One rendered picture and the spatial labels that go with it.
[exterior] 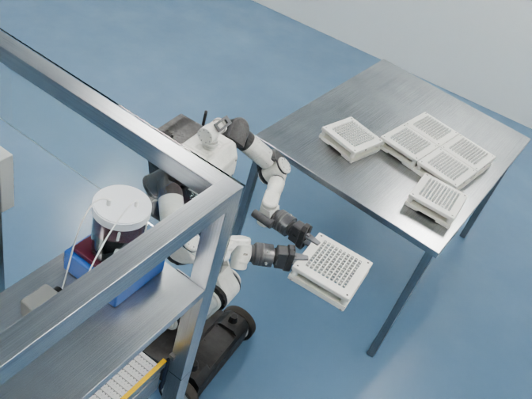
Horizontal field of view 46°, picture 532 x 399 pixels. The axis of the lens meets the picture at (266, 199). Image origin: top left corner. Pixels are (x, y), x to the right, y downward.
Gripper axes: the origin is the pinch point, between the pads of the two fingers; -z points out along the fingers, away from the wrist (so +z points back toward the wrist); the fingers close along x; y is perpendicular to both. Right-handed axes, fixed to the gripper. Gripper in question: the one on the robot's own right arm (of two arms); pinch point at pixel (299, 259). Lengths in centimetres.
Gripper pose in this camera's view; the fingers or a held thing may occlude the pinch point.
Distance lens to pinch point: 242.2
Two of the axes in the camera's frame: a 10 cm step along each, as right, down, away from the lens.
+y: 0.4, 6.5, -7.6
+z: -9.8, -1.4, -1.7
